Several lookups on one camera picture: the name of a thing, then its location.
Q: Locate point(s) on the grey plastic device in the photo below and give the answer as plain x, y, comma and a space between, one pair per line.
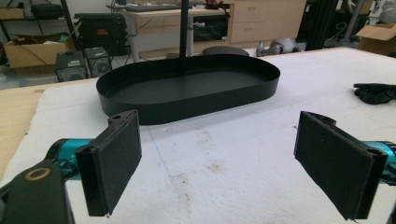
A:
278, 46

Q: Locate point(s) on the open cardboard box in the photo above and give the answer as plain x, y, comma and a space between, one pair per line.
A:
378, 39
34, 54

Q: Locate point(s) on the white felt mat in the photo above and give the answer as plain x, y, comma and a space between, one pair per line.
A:
236, 161

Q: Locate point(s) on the black oval metal tray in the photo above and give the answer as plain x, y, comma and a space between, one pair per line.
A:
186, 90

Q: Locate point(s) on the grey metal stand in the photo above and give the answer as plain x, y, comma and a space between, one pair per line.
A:
353, 20

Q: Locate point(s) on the large black equipment case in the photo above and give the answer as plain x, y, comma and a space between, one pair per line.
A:
101, 34

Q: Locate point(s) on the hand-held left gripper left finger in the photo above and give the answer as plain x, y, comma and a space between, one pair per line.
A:
109, 161

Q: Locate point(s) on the black electronics box with fan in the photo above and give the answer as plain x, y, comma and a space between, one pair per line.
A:
98, 62

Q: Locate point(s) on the black upright pole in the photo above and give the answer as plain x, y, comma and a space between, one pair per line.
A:
184, 34

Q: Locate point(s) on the black bag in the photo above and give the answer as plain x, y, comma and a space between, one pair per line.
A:
47, 10

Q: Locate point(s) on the black keyboard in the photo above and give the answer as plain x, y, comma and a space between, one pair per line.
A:
146, 7

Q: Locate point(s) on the white desk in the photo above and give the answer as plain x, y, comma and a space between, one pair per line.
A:
155, 18

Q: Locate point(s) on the small flat cardboard box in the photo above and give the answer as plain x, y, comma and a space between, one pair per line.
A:
11, 13

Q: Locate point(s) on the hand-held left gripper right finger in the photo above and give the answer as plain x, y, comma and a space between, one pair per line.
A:
336, 161

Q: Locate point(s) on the dark cloth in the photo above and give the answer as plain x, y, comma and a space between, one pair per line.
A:
373, 93

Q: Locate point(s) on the black round stool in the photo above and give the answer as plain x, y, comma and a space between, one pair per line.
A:
225, 50

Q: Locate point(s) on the light wooden drawer cabinet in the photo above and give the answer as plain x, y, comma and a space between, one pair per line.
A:
264, 18

